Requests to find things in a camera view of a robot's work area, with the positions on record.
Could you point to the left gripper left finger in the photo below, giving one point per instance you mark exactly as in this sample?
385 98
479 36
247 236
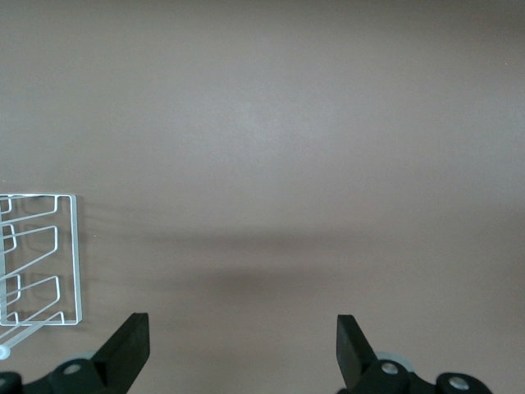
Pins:
119 357

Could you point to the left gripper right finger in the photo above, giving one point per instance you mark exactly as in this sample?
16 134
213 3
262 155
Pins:
352 353

